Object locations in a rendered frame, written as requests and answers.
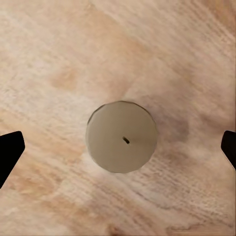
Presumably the pillar candle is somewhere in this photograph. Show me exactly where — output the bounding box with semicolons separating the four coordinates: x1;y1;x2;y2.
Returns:
86;100;158;174

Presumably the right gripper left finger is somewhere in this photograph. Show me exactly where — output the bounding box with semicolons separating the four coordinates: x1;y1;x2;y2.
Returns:
0;131;25;189

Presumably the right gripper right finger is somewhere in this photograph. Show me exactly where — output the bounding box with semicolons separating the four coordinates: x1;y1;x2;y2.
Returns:
221;130;236;169

